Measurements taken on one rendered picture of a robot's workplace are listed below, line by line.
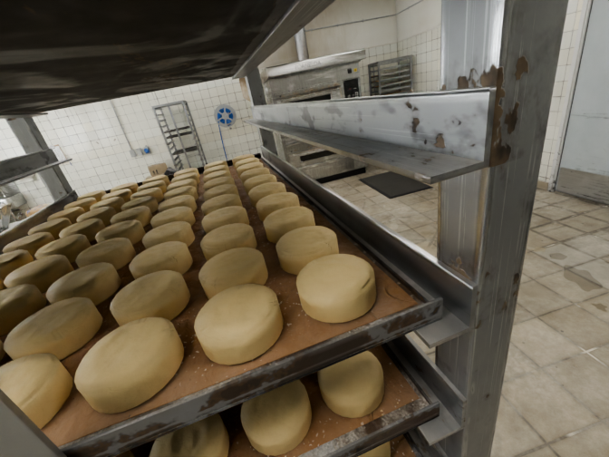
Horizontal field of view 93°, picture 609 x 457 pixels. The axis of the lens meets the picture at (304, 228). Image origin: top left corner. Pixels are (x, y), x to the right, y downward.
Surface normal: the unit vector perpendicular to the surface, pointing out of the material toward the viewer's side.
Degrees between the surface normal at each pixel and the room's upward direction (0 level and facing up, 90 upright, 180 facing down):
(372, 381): 0
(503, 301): 90
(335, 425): 0
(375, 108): 90
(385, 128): 90
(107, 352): 0
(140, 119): 90
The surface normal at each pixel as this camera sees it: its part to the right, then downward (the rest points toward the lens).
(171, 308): 0.82, 0.10
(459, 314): -0.94, 0.29
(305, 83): 0.22, 0.39
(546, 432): -0.18, -0.88
